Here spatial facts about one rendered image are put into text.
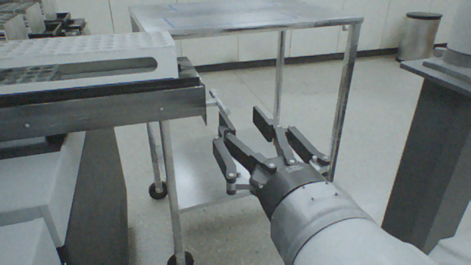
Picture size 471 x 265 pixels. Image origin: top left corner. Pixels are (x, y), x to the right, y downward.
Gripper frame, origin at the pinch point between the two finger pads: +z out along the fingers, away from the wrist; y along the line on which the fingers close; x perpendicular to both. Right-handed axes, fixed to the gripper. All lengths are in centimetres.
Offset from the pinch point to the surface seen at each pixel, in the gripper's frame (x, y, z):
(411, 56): 65, -238, 205
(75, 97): -5.7, 23.3, 4.1
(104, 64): -7.0, 19.7, 14.4
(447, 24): 46, -309, 238
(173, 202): 42, 10, 35
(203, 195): 47, 0, 41
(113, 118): -2.3, 18.8, 3.0
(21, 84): -8.0, 29.5, 5.0
